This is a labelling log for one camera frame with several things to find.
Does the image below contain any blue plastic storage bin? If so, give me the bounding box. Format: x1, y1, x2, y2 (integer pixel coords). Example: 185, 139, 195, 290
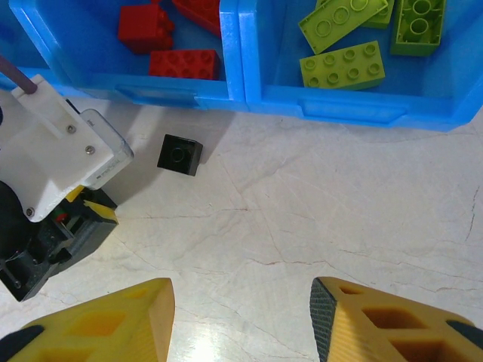
8, 0, 248, 113
0, 0, 57, 91
238, 0, 483, 133

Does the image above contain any lime green lego brick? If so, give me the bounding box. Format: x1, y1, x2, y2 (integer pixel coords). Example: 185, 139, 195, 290
297, 0, 389, 55
299, 40, 386, 91
361, 0, 396, 30
389, 0, 448, 57

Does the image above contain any red lego brick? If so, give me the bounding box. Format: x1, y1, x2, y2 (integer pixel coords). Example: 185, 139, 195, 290
148, 48, 222, 82
117, 2, 177, 56
171, 0, 223, 38

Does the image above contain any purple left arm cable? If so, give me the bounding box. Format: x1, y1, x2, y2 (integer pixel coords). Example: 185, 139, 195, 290
0, 54, 38, 95

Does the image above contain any black lego brick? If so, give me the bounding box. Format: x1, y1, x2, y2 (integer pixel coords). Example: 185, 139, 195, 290
156, 133, 205, 177

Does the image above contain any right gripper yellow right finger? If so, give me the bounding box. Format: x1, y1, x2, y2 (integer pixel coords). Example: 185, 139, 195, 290
309, 276, 483, 362

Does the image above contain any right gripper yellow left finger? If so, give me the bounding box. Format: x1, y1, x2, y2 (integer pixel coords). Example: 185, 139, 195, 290
0, 278, 176, 362

